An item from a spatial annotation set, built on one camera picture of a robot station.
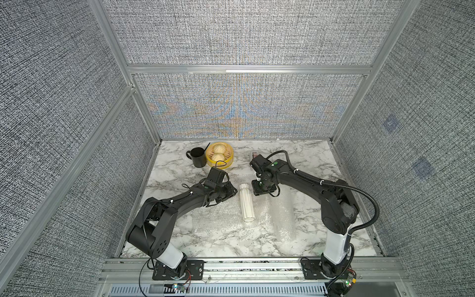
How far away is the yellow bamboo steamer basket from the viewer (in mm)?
1053

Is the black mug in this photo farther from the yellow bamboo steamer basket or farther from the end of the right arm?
the end of the right arm

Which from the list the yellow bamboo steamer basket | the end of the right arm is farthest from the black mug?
the end of the right arm

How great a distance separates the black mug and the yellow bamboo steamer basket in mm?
21

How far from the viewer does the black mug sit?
1032mm
